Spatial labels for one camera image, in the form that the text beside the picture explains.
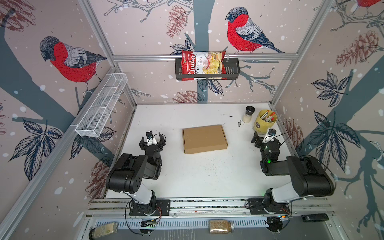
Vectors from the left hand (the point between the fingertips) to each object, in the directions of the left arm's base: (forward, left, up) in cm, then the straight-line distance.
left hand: (150, 134), depth 87 cm
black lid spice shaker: (+19, -65, 0) cm, 68 cm away
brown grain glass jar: (-44, -38, -7) cm, 59 cm away
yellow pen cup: (+11, -73, -1) cm, 74 cm away
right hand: (0, -68, -2) cm, 68 cm away
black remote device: (-41, -83, -9) cm, 93 cm away
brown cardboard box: (+1, -32, -9) cm, 33 cm away
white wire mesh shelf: (-4, +22, +18) cm, 29 cm away
